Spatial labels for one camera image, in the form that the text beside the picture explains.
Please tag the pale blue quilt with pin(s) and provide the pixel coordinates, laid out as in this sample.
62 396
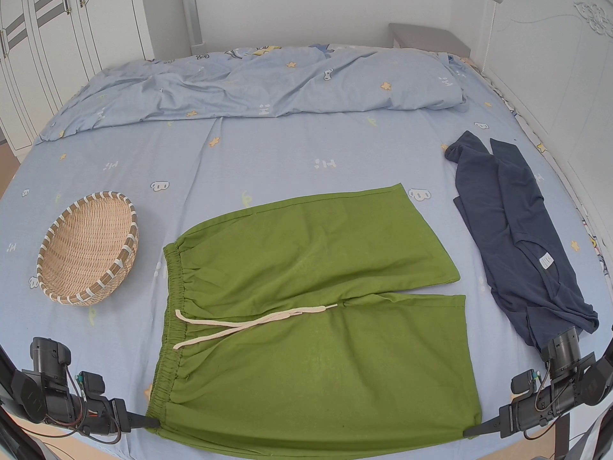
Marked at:
287 84

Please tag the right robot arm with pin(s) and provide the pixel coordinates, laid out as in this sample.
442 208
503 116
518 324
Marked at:
565 352

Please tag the round woven basket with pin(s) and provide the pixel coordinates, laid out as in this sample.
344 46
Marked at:
81 252

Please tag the white wardrobe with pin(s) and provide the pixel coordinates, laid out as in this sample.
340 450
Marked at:
48 41

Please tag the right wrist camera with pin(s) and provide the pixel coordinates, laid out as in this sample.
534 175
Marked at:
524 382

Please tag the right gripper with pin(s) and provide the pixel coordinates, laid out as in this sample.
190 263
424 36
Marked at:
531 412

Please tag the grey bedside table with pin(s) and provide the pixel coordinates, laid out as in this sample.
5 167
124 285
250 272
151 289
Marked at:
421 36

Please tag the green shorts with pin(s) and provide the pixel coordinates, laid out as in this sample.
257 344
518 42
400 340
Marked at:
311 352

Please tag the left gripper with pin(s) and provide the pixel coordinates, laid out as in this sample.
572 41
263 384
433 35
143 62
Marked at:
96 415

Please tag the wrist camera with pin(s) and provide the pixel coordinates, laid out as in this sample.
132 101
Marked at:
524 382
91 384

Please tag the dark blue T-shirt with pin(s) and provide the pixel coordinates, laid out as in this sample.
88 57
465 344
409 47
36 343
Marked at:
512 218

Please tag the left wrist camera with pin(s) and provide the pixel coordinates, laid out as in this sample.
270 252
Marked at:
91 384

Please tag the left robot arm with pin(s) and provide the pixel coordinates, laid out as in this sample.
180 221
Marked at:
33 396

